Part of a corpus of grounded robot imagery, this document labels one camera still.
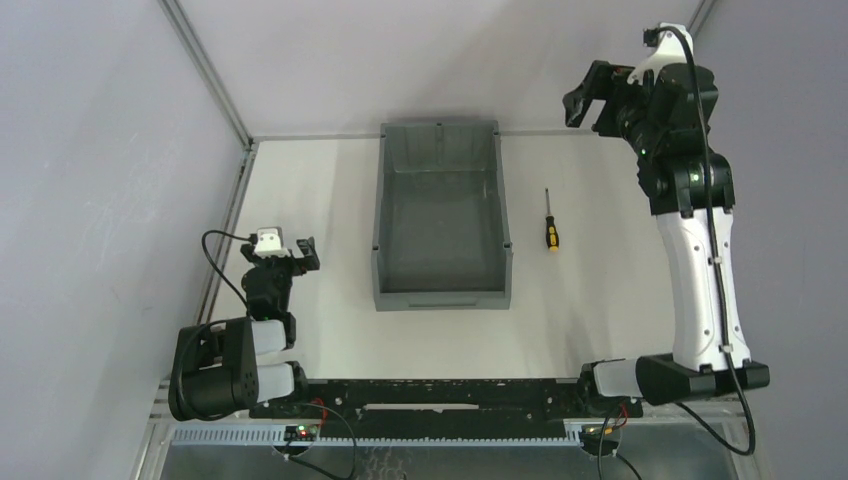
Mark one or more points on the white slotted cable duct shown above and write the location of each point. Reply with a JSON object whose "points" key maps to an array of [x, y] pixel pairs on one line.
{"points": [[559, 434]]}

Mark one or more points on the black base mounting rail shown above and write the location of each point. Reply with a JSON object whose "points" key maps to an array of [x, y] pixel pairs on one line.
{"points": [[456, 406]]}

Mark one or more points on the left controller board with leds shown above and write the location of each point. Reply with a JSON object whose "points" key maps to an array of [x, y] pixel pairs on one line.
{"points": [[301, 433]]}

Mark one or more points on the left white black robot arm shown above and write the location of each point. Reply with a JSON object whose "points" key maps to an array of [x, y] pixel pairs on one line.
{"points": [[216, 369]]}

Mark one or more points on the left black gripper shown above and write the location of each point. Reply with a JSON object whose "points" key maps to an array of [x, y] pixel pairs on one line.
{"points": [[285, 264]]}

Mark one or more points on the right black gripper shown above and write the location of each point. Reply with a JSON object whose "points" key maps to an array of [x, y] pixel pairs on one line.
{"points": [[602, 105]]}

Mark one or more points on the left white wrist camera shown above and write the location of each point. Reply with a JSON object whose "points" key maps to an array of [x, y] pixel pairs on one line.
{"points": [[269, 243]]}

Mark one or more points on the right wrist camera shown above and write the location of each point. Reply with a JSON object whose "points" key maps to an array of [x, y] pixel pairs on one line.
{"points": [[666, 41]]}

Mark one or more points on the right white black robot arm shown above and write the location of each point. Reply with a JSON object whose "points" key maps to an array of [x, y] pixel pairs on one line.
{"points": [[663, 117]]}

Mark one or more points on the right controller board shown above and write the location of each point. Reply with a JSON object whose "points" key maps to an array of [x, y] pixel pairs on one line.
{"points": [[592, 434]]}

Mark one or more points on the grey plastic storage bin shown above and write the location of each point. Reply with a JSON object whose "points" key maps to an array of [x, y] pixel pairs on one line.
{"points": [[441, 237]]}

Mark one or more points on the yellow black handled screwdriver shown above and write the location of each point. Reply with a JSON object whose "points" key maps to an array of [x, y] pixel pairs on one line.
{"points": [[552, 236]]}

